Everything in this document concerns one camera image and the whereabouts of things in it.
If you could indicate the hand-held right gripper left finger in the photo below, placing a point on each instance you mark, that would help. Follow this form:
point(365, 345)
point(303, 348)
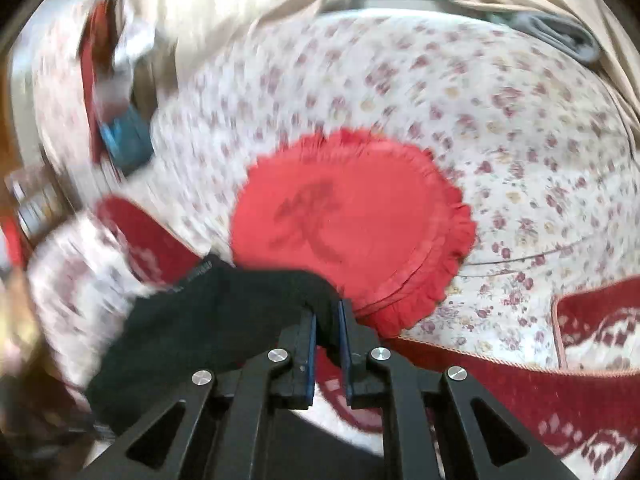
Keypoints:
point(310, 355)

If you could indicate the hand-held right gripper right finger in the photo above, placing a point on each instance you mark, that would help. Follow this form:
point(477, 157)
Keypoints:
point(344, 350)

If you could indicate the black pants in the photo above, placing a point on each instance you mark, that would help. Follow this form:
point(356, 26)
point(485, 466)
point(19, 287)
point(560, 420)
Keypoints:
point(200, 320)

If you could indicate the red round ruffled pillow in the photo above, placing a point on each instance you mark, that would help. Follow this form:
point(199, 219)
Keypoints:
point(350, 220)

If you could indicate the red and white patterned blanket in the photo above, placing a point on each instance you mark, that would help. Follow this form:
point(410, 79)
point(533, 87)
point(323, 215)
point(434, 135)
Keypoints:
point(500, 400)

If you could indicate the floral bed quilt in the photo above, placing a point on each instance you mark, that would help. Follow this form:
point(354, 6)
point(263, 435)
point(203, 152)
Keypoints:
point(500, 125)

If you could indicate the blue bag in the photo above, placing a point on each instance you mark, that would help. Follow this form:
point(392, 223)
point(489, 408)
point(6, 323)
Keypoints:
point(127, 135)

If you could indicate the floral cover with red edge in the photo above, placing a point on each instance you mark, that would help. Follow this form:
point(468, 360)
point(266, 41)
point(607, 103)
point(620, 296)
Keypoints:
point(92, 60)

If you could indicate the grey folded cloth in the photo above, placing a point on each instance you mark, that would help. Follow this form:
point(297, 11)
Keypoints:
point(555, 35)

